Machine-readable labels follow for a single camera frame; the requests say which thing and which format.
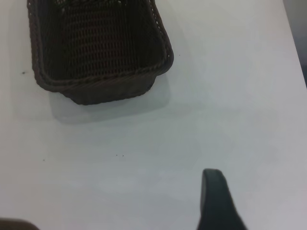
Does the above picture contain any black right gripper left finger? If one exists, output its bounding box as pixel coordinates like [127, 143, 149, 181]
[0, 218, 40, 230]

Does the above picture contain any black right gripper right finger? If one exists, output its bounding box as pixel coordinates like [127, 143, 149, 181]
[196, 169, 249, 230]

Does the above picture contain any dark brown woven basket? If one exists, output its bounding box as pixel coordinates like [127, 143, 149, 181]
[25, 0, 175, 106]

